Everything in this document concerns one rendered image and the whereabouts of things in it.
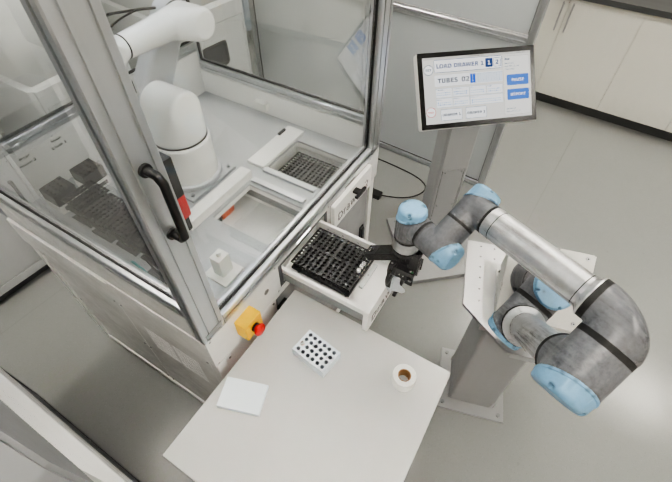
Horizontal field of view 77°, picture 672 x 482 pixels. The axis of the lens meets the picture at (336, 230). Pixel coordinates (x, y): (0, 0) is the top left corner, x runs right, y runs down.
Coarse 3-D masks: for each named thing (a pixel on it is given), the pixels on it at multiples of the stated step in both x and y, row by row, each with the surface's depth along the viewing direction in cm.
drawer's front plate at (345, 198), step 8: (368, 168) 166; (360, 176) 162; (368, 176) 169; (352, 184) 159; (360, 184) 165; (368, 184) 173; (344, 192) 156; (352, 192) 160; (336, 200) 154; (344, 200) 156; (336, 208) 152; (336, 216) 156; (344, 216) 163; (336, 224) 159
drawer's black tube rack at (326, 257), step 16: (320, 240) 145; (336, 240) 148; (304, 256) 140; (320, 256) 140; (336, 256) 141; (352, 256) 140; (304, 272) 139; (320, 272) 136; (336, 272) 136; (352, 272) 139; (336, 288) 136; (352, 288) 135
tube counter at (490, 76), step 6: (480, 72) 177; (486, 72) 177; (492, 72) 178; (498, 72) 178; (462, 78) 176; (468, 78) 177; (474, 78) 177; (480, 78) 177; (486, 78) 178; (492, 78) 178; (498, 78) 178
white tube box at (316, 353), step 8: (304, 336) 132; (312, 336) 132; (296, 344) 130; (304, 344) 130; (312, 344) 130; (320, 344) 130; (328, 344) 130; (296, 352) 128; (304, 352) 130; (312, 352) 131; (320, 352) 128; (328, 352) 128; (336, 352) 128; (304, 360) 128; (312, 360) 129; (320, 360) 126; (328, 360) 126; (336, 360) 129; (312, 368) 128; (320, 368) 125; (328, 368) 126
